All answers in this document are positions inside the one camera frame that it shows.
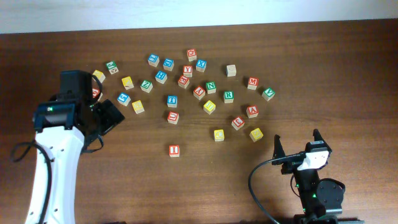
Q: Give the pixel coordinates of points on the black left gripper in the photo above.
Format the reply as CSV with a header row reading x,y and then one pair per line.
x,y
113,114

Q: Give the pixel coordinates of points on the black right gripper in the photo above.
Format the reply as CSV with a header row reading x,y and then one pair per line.
x,y
290,166

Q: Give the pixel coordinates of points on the red letter I block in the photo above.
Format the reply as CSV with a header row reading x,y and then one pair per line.
x,y
174,150

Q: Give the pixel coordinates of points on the yellow letter C block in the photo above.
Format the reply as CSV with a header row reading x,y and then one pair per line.
x,y
219,135

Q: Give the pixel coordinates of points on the green letter R block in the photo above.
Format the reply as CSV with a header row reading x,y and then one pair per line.
x,y
228,96

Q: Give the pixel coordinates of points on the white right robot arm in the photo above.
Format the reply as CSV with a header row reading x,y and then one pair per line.
x,y
321,199

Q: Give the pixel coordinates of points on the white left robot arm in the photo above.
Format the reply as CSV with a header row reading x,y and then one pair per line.
x,y
65,126

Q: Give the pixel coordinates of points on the blue number 5 block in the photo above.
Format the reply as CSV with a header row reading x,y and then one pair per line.
x,y
124,99

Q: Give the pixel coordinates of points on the red number 6 block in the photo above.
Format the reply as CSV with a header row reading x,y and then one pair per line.
x,y
96,93

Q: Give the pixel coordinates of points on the yellow block lower middle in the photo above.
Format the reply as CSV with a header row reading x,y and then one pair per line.
x,y
138,106

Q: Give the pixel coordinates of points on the yellow block upper middle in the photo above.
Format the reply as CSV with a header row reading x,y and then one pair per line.
x,y
127,83

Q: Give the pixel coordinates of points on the yellow letter S block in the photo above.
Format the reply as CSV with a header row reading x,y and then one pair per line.
x,y
256,134

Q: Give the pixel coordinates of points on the yellow block far left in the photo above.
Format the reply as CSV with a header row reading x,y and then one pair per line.
x,y
99,75

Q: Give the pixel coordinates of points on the green letter Z block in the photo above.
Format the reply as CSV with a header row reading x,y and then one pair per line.
x,y
146,86

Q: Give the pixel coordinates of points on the green letter J block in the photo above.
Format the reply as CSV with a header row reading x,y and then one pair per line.
x,y
112,67

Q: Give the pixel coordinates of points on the red letter A block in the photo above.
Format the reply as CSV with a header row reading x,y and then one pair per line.
x,y
252,111

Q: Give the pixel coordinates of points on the green letter V block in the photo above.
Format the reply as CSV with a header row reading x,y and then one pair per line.
x,y
268,94

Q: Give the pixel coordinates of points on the red number 3 block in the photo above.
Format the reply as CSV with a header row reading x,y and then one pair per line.
x,y
237,123

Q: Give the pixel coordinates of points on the red letter U block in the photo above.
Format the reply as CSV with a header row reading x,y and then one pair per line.
x,y
173,117

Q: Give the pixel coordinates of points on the blue letter T block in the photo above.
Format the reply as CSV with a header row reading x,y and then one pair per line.
x,y
172,101

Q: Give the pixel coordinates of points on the blue letter H block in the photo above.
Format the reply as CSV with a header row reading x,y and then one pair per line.
x,y
161,77

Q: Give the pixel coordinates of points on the blue block top left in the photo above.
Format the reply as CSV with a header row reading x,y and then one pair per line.
x,y
153,60

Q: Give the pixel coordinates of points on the red letter M block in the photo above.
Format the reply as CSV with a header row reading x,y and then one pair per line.
x,y
253,83

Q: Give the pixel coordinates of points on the blue letter D block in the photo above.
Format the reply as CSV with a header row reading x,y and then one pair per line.
x,y
168,64

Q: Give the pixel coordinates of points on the red letter E block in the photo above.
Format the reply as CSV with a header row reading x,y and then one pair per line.
x,y
183,81

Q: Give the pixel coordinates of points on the red letter Y block upper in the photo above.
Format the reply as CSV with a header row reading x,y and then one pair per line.
x,y
187,70

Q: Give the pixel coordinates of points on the red letter y block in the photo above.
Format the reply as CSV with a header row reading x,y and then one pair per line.
x,y
199,92
187,70

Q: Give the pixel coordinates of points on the red letter Y block lower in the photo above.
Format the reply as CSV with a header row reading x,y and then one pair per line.
x,y
199,92

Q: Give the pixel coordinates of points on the yellow block centre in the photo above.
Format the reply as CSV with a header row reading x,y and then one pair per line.
x,y
209,107

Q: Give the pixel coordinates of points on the plain wooden block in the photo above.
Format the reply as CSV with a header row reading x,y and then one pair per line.
x,y
231,70

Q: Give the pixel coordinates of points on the green letter N block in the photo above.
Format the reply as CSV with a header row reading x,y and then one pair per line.
x,y
210,87

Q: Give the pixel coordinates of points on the red letter Q block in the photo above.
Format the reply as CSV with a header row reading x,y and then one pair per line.
x,y
191,55

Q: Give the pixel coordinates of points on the blue letter X block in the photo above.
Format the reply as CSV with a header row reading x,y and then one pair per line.
x,y
201,65

